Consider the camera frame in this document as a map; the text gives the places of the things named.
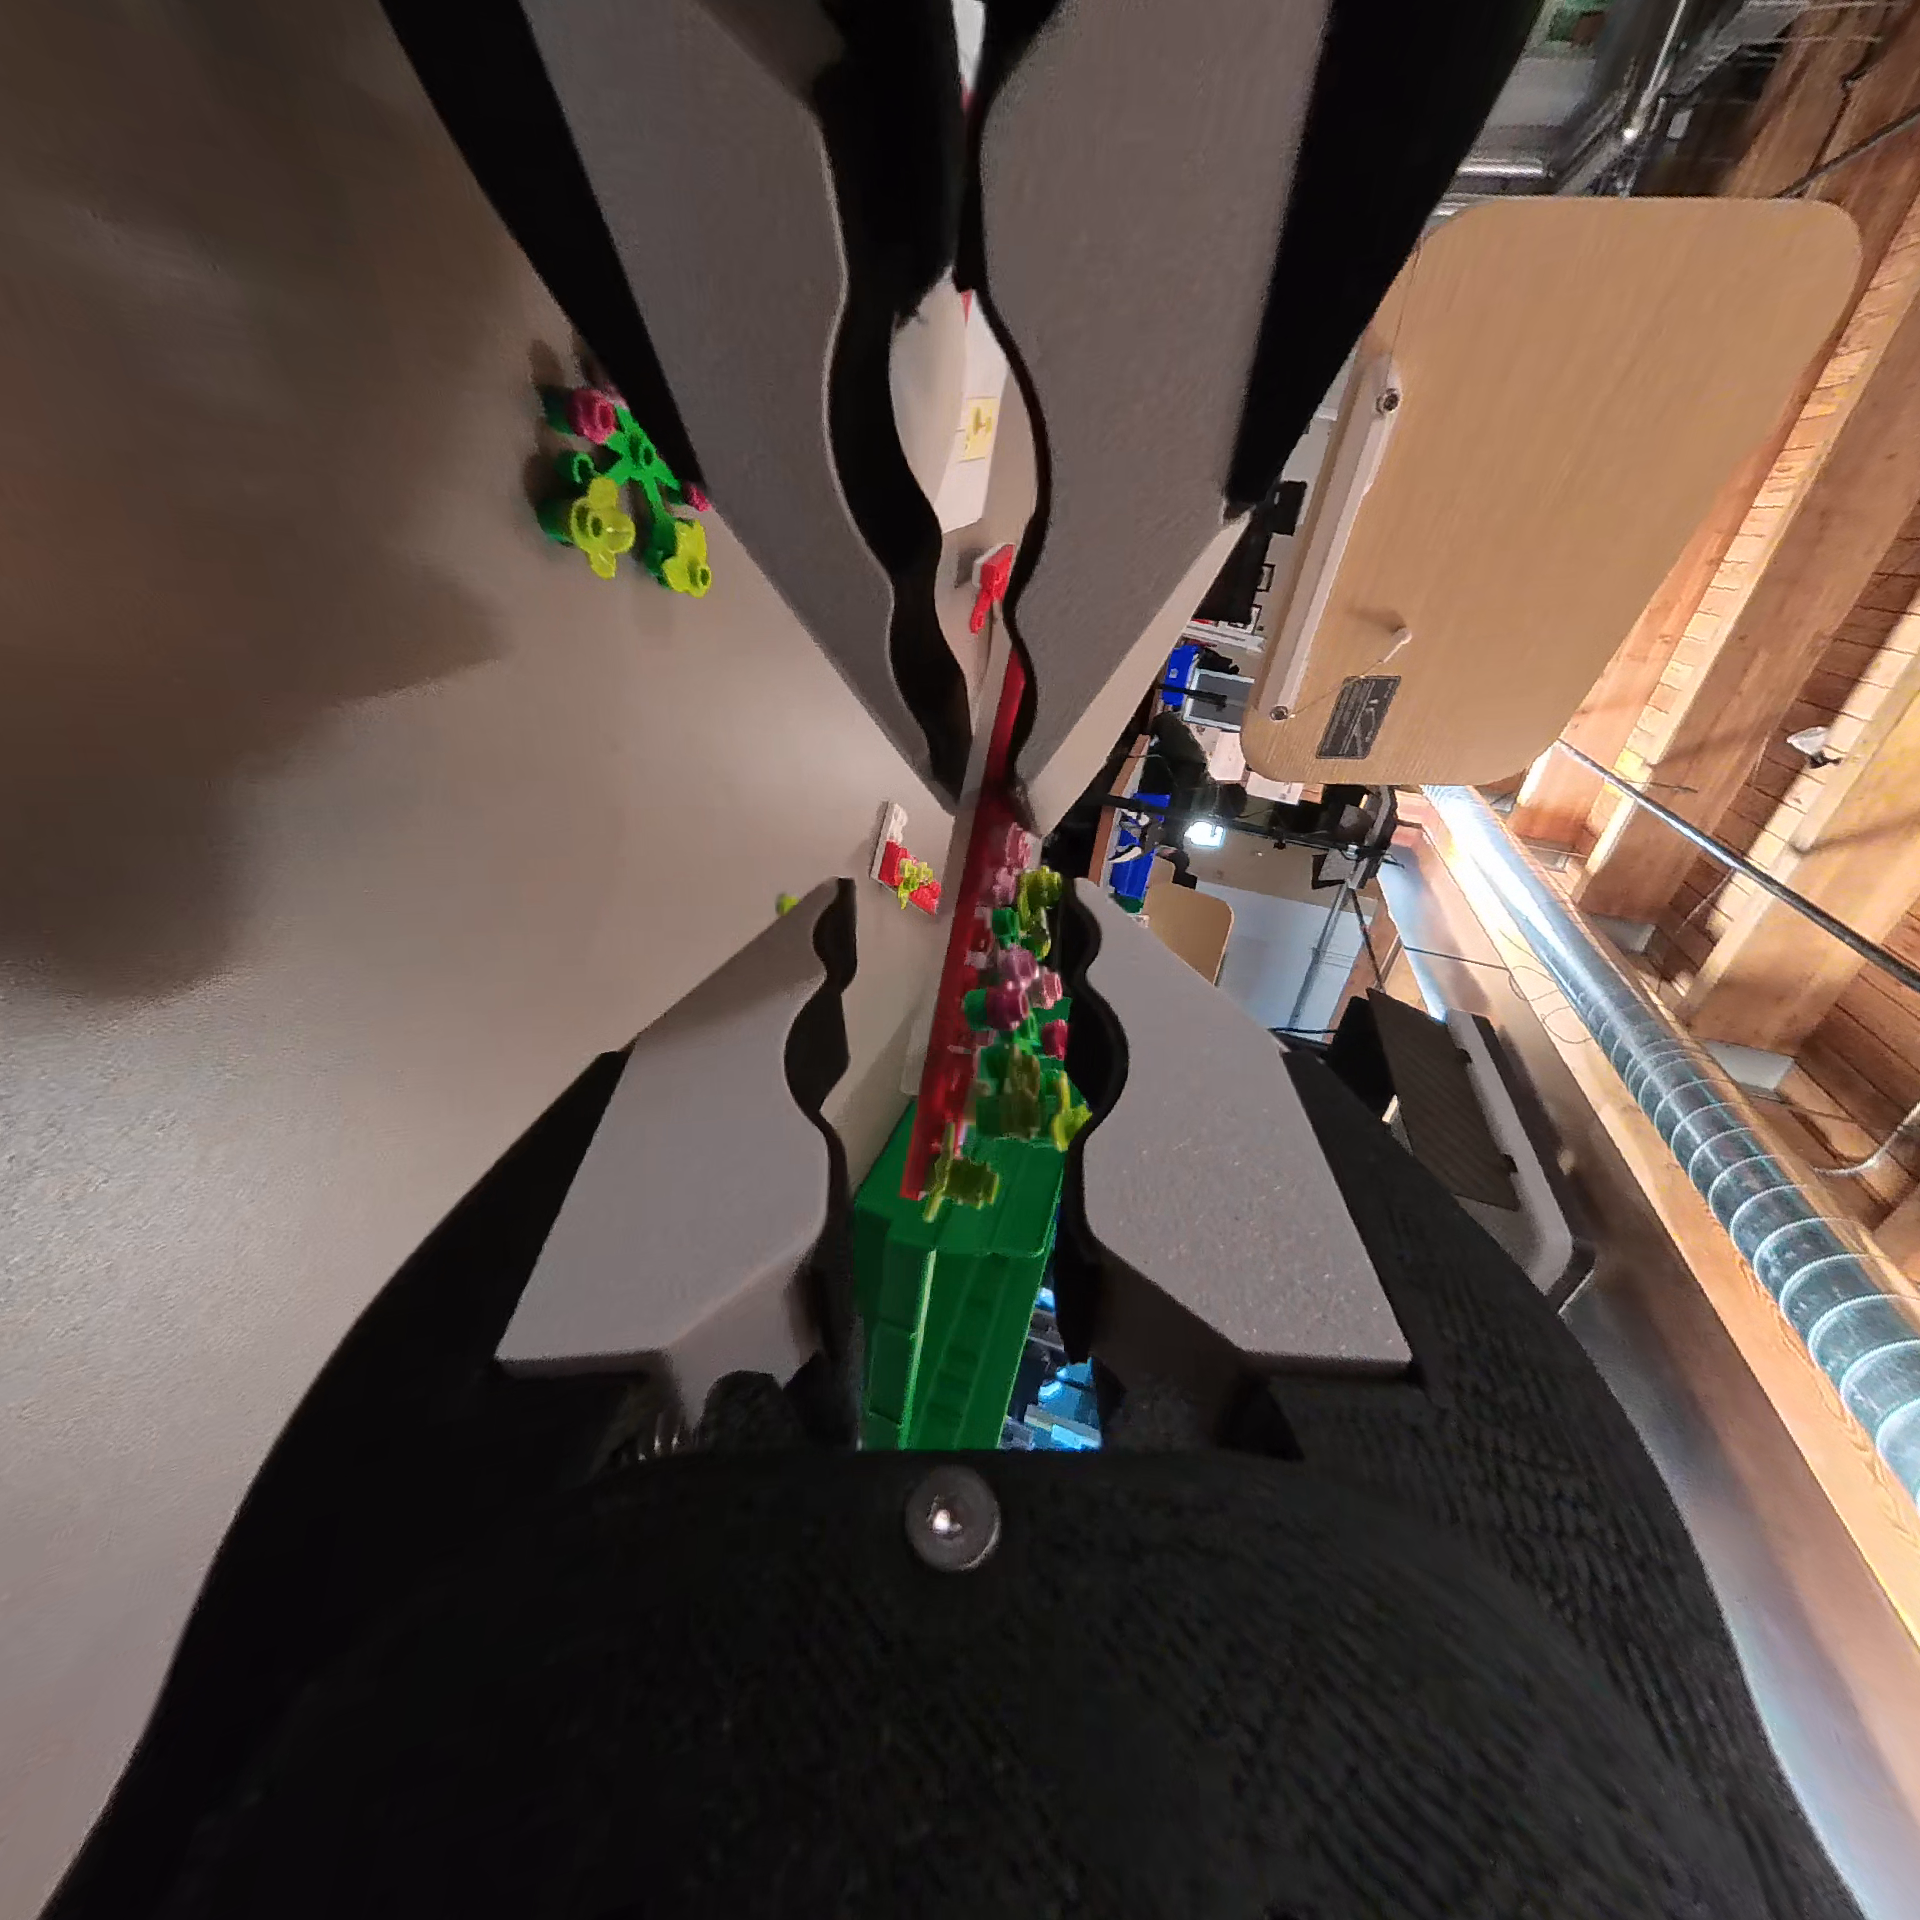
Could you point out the black ceiling rod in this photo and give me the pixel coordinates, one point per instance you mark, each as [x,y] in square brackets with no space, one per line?
[1724,855]

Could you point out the green plastic bin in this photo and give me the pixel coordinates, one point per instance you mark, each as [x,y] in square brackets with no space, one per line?
[945,1319]

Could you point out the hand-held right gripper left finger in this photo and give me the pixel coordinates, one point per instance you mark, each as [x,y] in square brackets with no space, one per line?
[675,1201]

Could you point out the red lego strip with flowers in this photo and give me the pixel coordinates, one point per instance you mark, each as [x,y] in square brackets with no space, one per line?
[955,1050]

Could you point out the light wooden tabletop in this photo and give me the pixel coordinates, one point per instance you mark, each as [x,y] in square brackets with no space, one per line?
[1575,450]

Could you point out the white-based red lego strip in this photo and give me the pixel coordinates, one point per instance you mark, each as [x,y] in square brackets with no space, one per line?
[901,866]

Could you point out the green leaf lego flower cluster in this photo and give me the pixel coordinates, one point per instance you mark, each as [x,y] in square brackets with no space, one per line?
[639,450]

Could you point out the white spot lamp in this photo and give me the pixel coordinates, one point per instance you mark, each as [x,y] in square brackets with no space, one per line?
[1808,744]

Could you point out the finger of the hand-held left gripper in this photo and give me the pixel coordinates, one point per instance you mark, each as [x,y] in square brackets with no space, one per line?
[704,224]
[1141,224]

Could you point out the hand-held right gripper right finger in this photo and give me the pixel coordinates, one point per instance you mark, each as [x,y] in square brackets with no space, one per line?
[1231,1201]

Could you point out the wooden chair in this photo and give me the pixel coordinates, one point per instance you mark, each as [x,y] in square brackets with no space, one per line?
[1195,931]

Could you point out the silver ventilation duct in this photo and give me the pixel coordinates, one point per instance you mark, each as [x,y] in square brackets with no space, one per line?
[1695,1110]

